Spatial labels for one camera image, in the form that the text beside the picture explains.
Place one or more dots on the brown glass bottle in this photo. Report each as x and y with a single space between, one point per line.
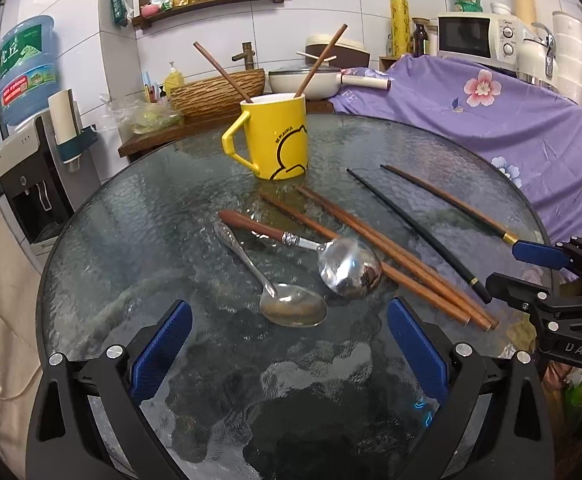
420 40

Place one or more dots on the woven-textured basin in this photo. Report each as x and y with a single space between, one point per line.
211 92

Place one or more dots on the purple floral cloth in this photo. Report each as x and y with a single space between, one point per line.
496 125

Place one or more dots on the white microwave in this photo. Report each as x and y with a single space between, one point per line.
466 35

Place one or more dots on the stack of white paper rolls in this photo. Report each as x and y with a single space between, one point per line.
581 60

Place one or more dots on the yellow wrap roll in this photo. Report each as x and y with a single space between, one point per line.
400 27

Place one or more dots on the silver metal spoon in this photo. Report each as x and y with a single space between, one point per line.
296 310

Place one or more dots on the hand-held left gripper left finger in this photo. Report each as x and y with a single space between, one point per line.
163 350

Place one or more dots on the dark gold-banded chopstick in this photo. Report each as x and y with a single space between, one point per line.
446 202

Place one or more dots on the yellow mug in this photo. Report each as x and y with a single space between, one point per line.
276 130

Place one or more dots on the wooden counter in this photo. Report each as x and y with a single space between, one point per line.
171 137

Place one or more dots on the yellow soap dispenser bottle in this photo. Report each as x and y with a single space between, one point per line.
174 82

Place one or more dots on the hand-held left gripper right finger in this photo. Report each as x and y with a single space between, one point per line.
416 350

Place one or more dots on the blue water jug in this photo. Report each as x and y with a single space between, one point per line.
26 70

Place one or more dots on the brown white rice cooker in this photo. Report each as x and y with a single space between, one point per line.
351 50

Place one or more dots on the small clear bottle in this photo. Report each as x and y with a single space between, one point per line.
389 47

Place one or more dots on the white jar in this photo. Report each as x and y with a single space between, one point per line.
502 8

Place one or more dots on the wooden crate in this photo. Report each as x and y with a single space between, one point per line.
386 63

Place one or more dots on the water dispenser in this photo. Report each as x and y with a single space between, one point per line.
21 170

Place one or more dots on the bronze faucet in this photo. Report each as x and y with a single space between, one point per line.
247 57

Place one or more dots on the plastic bag with vegetables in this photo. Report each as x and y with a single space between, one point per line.
146 117

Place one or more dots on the white pan with lid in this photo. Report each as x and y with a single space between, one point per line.
283 82

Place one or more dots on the white canister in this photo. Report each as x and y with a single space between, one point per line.
433 37

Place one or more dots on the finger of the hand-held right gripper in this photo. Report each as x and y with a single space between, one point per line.
541 254
513 290

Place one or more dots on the teal cup holder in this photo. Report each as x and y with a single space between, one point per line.
78 142

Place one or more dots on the black chopstick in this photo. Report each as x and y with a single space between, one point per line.
421 238

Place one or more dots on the small pink bowl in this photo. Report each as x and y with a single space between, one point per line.
150 10

